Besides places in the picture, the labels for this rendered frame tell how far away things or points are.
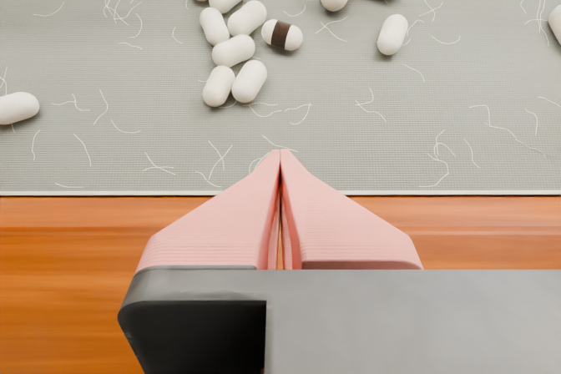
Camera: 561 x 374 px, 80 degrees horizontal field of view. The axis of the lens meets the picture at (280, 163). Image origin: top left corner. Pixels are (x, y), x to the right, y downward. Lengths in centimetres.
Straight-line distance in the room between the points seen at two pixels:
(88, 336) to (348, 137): 21
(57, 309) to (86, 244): 4
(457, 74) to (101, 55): 28
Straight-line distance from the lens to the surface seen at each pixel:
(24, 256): 26
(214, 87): 25
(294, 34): 26
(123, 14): 32
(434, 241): 23
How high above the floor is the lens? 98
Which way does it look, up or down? 76 degrees down
